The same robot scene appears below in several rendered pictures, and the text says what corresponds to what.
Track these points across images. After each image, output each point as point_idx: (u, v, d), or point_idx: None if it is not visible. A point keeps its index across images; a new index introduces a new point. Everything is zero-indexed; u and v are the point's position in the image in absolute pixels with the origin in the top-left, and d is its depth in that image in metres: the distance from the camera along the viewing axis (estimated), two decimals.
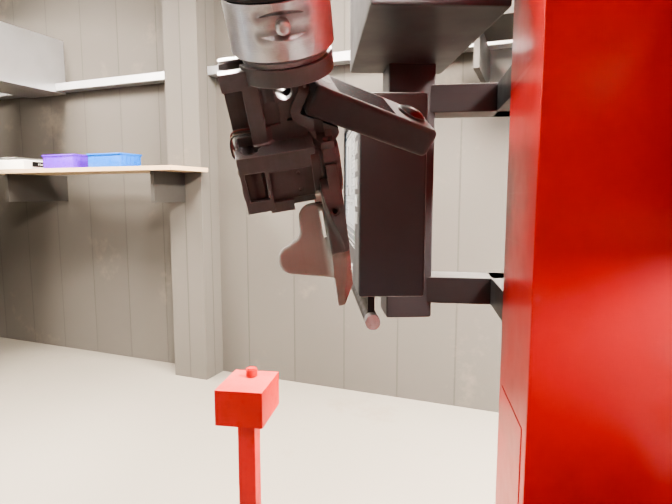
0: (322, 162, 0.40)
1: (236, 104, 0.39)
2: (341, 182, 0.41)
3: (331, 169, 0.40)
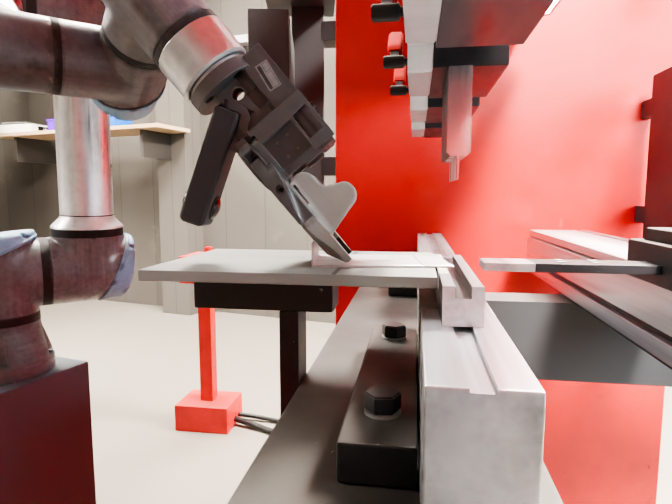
0: None
1: (276, 78, 0.49)
2: None
3: None
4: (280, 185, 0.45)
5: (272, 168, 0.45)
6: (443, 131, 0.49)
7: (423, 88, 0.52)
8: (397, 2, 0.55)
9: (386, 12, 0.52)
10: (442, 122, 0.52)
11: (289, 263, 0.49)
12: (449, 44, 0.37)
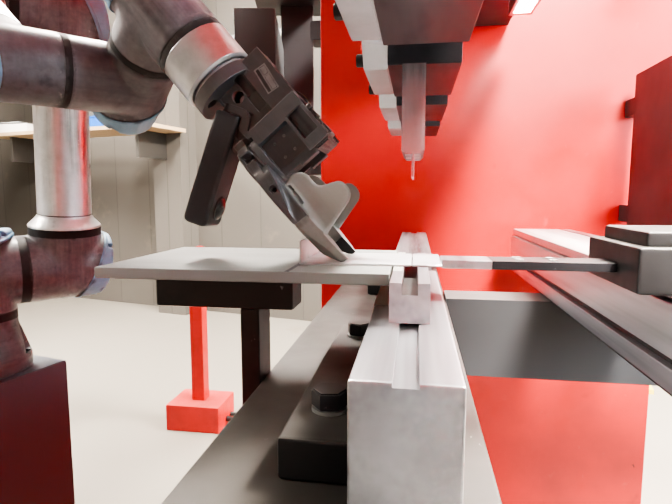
0: None
1: (276, 80, 0.50)
2: None
3: None
4: (274, 185, 0.46)
5: (266, 169, 0.46)
6: None
7: (385, 86, 0.52)
8: None
9: None
10: None
11: (248, 261, 0.49)
12: (395, 41, 0.37)
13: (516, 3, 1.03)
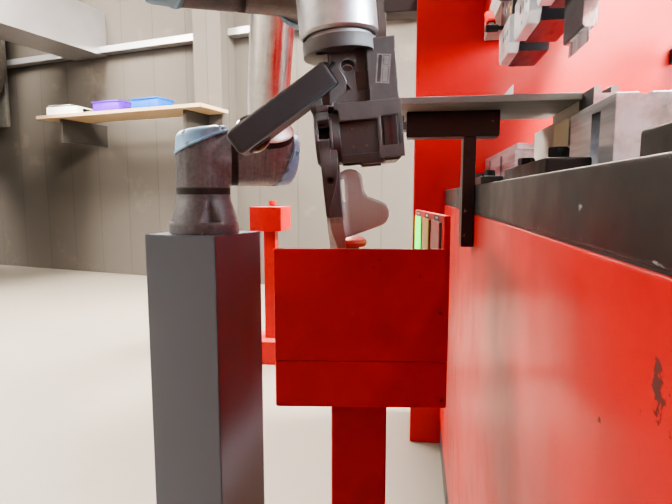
0: None
1: (386, 74, 0.49)
2: None
3: None
4: (332, 176, 0.46)
5: (335, 157, 0.45)
6: (571, 19, 0.78)
7: None
8: None
9: None
10: (566, 17, 0.81)
11: None
12: None
13: None
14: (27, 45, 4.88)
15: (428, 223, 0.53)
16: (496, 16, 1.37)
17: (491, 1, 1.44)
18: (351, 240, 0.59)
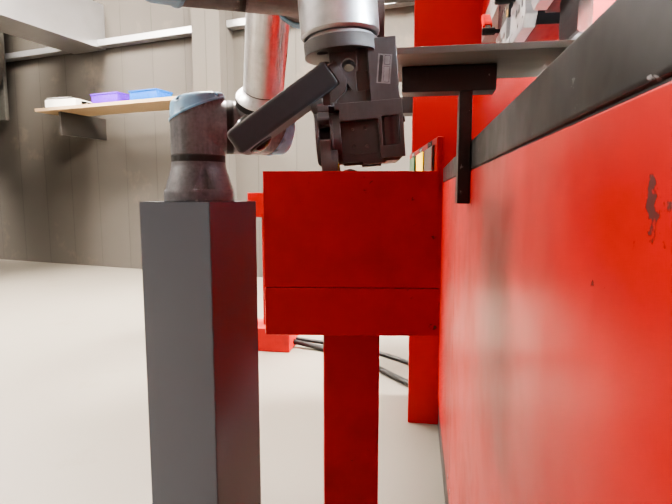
0: None
1: (387, 74, 0.49)
2: None
3: None
4: None
5: (336, 157, 0.45)
6: (566, 24, 0.78)
7: (549, 0, 0.81)
8: None
9: None
10: (561, 22, 0.81)
11: None
12: None
13: None
14: (25, 37, 4.87)
15: (422, 155, 0.52)
16: (493, 19, 1.37)
17: (488, 4, 1.44)
18: None
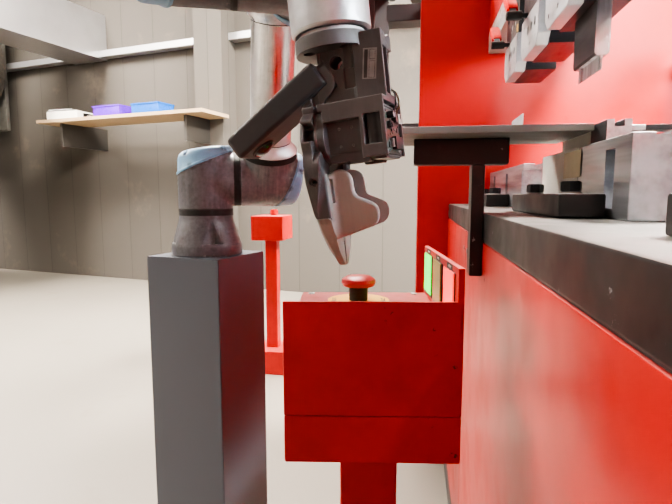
0: None
1: (380, 68, 0.47)
2: None
3: None
4: (316, 178, 0.46)
5: (317, 159, 0.45)
6: (582, 45, 0.77)
7: (564, 20, 0.79)
8: None
9: None
10: (576, 43, 0.79)
11: None
12: None
13: None
14: (27, 49, 4.87)
15: (440, 267, 0.52)
16: (501, 31, 1.36)
17: (496, 15, 1.43)
18: (360, 281, 0.57)
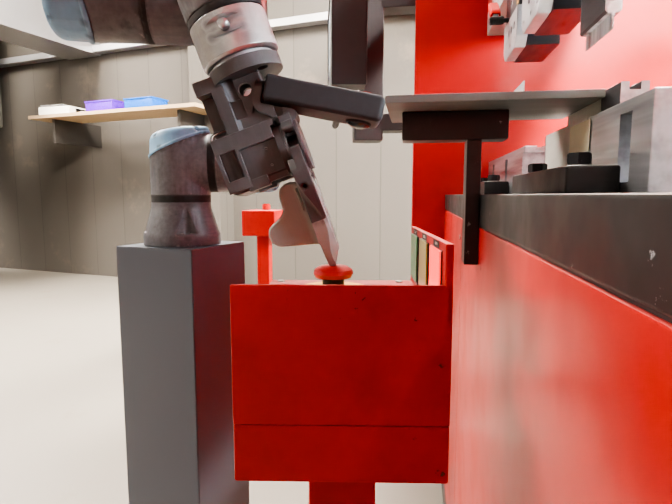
0: (283, 132, 0.46)
1: (215, 114, 0.49)
2: (303, 147, 0.46)
3: (295, 150, 0.45)
4: None
5: None
6: (590, 6, 0.68)
7: None
8: None
9: None
10: (584, 4, 0.71)
11: None
12: None
13: None
14: (18, 43, 4.78)
15: (426, 247, 0.43)
16: (500, 9, 1.27)
17: None
18: (334, 271, 0.49)
